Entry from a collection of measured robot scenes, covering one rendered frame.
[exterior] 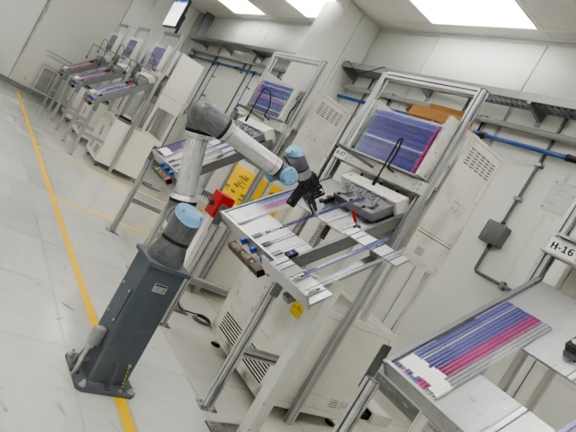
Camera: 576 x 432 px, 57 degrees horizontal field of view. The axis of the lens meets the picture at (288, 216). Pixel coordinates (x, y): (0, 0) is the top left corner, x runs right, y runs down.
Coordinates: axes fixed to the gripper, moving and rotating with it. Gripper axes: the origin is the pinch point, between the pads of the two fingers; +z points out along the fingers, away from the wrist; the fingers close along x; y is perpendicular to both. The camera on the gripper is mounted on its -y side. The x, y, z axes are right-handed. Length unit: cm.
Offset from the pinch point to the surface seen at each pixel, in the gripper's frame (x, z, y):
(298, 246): -1.2, 9.1, -13.7
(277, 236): 15.1, 8.6, -16.6
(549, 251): -86, 13, 48
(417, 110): 52, 12, 106
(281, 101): 145, 0, 63
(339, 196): 21.2, 13.5, 24.7
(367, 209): -1.3, 13.5, 25.9
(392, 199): -3.8, 14.9, 39.3
